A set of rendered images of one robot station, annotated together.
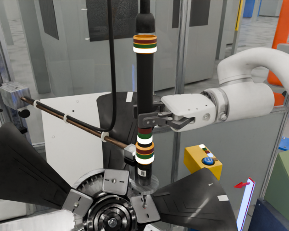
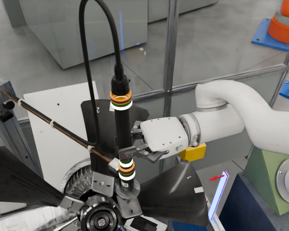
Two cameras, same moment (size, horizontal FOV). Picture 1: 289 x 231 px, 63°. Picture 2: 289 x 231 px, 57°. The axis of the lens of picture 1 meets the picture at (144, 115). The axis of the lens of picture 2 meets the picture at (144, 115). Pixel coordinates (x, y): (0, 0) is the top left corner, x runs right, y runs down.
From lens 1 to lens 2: 0.27 m
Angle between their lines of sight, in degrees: 17
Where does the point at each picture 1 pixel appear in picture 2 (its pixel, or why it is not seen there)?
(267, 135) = (263, 94)
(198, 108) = (172, 142)
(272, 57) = (238, 103)
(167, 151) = (158, 116)
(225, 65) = (201, 93)
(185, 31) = not seen: outside the picture
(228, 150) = not seen: hidden behind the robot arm
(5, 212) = (8, 206)
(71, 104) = (56, 97)
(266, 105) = (236, 129)
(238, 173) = not seen: hidden behind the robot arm
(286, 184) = (262, 167)
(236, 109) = (207, 136)
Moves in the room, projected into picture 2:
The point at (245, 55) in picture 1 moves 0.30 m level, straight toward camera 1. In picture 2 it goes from (218, 91) to (181, 204)
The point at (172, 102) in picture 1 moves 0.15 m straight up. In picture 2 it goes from (149, 133) to (151, 84)
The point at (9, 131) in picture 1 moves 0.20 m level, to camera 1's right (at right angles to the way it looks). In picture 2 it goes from (4, 154) to (80, 153)
